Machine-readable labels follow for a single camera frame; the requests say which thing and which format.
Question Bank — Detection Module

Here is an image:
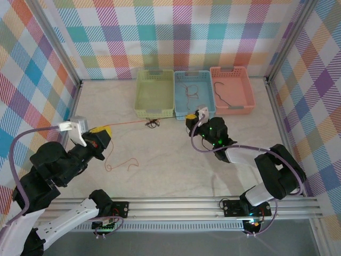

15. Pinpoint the thin dark red wire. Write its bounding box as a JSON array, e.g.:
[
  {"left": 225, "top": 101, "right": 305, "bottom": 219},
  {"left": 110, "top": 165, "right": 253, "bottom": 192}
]
[{"left": 178, "top": 84, "right": 200, "bottom": 110}]

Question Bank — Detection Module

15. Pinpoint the thin orange wire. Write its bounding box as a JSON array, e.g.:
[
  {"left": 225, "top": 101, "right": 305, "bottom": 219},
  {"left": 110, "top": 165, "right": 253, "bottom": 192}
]
[{"left": 102, "top": 121, "right": 150, "bottom": 172}]

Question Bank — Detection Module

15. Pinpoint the blue perforated plastic basket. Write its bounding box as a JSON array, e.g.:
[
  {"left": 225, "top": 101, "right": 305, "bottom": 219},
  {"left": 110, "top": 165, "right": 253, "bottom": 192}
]
[{"left": 173, "top": 70, "right": 216, "bottom": 120}]

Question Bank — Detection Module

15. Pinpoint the green perforated plastic basket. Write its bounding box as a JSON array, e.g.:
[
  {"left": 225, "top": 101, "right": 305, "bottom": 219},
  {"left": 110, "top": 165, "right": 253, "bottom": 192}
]
[{"left": 134, "top": 69, "right": 175, "bottom": 118}]

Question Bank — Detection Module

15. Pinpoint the pink perforated plastic basket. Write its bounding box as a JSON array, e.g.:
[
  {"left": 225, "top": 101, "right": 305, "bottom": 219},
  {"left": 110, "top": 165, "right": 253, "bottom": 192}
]
[{"left": 209, "top": 66, "right": 256, "bottom": 116}]

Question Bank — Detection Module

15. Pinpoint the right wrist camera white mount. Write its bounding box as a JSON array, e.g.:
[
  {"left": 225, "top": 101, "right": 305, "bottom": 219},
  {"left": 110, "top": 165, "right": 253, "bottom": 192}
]
[{"left": 196, "top": 104, "right": 209, "bottom": 126}]

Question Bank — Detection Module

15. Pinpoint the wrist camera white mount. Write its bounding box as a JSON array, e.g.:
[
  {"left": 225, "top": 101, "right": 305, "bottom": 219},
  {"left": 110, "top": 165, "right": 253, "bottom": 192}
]
[
  {"left": 196, "top": 104, "right": 209, "bottom": 126},
  {"left": 58, "top": 115, "right": 91, "bottom": 148}
]

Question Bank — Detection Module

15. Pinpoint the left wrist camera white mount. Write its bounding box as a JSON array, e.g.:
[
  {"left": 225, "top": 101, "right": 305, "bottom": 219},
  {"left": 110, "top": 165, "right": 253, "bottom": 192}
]
[{"left": 58, "top": 115, "right": 91, "bottom": 148}]

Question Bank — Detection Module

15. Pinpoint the aluminium frame side rail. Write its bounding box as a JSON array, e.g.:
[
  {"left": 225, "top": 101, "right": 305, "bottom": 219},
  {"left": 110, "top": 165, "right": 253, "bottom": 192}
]
[
  {"left": 22, "top": 81, "right": 83, "bottom": 256},
  {"left": 265, "top": 78, "right": 330, "bottom": 256}
]

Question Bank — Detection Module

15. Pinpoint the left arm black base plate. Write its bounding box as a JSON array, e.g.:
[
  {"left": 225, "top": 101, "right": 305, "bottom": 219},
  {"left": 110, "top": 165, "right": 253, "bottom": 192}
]
[{"left": 110, "top": 201, "right": 131, "bottom": 219}]

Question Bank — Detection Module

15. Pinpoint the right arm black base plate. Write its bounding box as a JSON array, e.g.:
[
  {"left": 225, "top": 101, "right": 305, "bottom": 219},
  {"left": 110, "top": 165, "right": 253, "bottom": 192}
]
[{"left": 222, "top": 198, "right": 272, "bottom": 217}]

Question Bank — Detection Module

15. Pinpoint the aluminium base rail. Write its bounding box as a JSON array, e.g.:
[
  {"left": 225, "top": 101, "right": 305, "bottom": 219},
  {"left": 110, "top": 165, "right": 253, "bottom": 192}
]
[{"left": 34, "top": 196, "right": 322, "bottom": 223}]

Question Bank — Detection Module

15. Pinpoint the aluminium frame post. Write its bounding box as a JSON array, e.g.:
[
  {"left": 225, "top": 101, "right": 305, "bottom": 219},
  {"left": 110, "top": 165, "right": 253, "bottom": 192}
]
[
  {"left": 265, "top": 0, "right": 318, "bottom": 82},
  {"left": 26, "top": 0, "right": 83, "bottom": 89}
]

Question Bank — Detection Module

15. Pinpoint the grey slotted cable duct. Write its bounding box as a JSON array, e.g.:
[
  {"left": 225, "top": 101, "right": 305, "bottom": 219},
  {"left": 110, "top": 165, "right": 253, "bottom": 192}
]
[{"left": 54, "top": 220, "right": 247, "bottom": 233}]

